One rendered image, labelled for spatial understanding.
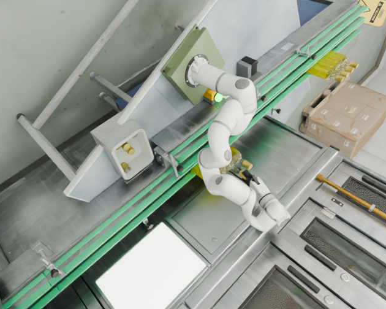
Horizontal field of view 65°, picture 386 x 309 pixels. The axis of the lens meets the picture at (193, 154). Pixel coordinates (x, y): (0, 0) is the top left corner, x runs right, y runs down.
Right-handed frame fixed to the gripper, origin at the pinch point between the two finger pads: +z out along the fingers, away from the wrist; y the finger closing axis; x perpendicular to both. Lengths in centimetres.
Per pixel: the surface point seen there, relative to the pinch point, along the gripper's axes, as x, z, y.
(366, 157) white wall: -318, 100, -308
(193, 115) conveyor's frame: 6.7, 37.6, 15.2
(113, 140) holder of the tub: 49, 27, 33
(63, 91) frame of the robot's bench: 61, 86, 26
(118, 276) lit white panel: 74, -6, -13
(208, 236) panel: 29.3, -11.4, -13.2
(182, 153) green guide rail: 22.8, 19.6, 13.3
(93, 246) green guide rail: 76, 4, 3
